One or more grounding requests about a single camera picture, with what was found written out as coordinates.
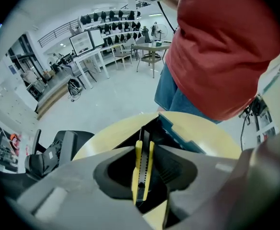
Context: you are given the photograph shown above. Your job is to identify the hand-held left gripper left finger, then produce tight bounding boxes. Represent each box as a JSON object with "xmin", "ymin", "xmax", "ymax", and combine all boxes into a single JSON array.
[{"xmin": 17, "ymin": 145, "xmax": 155, "ymax": 230}]

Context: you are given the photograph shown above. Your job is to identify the yellow utility knife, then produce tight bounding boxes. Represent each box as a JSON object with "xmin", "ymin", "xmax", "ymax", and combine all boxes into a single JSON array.
[{"xmin": 131, "ymin": 127, "xmax": 155, "ymax": 207}]

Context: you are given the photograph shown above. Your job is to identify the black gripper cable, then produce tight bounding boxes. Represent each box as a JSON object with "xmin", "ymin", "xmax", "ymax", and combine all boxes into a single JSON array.
[{"xmin": 157, "ymin": 0, "xmax": 178, "ymax": 35}]

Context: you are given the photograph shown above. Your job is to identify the black backpack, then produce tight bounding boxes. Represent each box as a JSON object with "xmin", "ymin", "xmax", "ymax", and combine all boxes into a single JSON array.
[{"xmin": 40, "ymin": 139, "xmax": 64, "ymax": 177}]

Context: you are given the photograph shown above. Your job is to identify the large computer monitor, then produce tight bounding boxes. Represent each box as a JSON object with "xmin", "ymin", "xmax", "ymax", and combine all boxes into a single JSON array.
[{"xmin": 69, "ymin": 30, "xmax": 94, "ymax": 57}]

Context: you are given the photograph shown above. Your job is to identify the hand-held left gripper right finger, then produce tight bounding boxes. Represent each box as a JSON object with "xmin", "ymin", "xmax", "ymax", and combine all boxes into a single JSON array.
[{"xmin": 151, "ymin": 131, "xmax": 280, "ymax": 230}]

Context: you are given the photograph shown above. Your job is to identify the shelf of black bags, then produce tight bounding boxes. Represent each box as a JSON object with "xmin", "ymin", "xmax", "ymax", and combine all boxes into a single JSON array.
[{"xmin": 78, "ymin": 8, "xmax": 143, "ymax": 48}]

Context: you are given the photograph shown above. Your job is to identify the person's red shirt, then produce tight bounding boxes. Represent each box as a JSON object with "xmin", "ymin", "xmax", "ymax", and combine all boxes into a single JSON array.
[{"xmin": 165, "ymin": 0, "xmax": 280, "ymax": 122}]

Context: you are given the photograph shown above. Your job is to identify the person's denim shorts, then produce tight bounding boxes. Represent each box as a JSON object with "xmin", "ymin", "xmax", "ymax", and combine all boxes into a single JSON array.
[{"xmin": 154, "ymin": 62, "xmax": 223, "ymax": 125}]

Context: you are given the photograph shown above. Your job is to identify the white desk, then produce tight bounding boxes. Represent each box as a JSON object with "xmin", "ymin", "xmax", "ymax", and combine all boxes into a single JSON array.
[{"xmin": 72, "ymin": 46, "xmax": 111, "ymax": 90}]

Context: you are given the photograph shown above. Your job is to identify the dark box with blue trim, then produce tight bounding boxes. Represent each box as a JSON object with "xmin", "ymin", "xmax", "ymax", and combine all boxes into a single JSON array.
[{"xmin": 113, "ymin": 112, "xmax": 207, "ymax": 156}]

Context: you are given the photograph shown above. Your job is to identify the beige chair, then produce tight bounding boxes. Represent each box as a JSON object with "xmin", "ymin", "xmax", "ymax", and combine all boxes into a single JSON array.
[{"xmin": 112, "ymin": 44, "xmax": 134, "ymax": 70}]

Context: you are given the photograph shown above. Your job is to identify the grey desk chair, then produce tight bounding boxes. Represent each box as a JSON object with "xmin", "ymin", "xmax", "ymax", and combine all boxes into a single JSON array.
[{"xmin": 60, "ymin": 61, "xmax": 97, "ymax": 90}]

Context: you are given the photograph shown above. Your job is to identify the pedestal fan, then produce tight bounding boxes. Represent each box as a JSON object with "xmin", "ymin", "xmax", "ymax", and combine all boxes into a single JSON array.
[{"xmin": 152, "ymin": 23, "xmax": 169, "ymax": 43}]

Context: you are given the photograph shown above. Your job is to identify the square glass-top table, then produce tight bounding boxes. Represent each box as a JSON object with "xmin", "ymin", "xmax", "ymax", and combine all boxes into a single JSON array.
[{"xmin": 131, "ymin": 42, "xmax": 171, "ymax": 79}]

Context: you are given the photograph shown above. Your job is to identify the thin black cable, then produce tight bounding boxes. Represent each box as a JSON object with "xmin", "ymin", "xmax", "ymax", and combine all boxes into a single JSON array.
[{"xmin": 240, "ymin": 114, "xmax": 249, "ymax": 151}]

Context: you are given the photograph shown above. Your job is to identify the metal stair railing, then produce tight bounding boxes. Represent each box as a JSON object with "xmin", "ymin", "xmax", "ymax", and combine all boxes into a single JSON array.
[{"xmin": 37, "ymin": 19, "xmax": 80, "ymax": 48}]

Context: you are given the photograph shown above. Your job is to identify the small computer monitor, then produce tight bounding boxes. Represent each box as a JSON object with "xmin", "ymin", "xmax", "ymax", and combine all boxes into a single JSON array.
[{"xmin": 88, "ymin": 28, "xmax": 105, "ymax": 48}]

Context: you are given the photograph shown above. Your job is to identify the black office chair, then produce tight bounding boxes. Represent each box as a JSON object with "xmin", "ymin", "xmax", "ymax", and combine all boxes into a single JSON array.
[{"xmin": 24, "ymin": 129, "xmax": 95, "ymax": 180}]

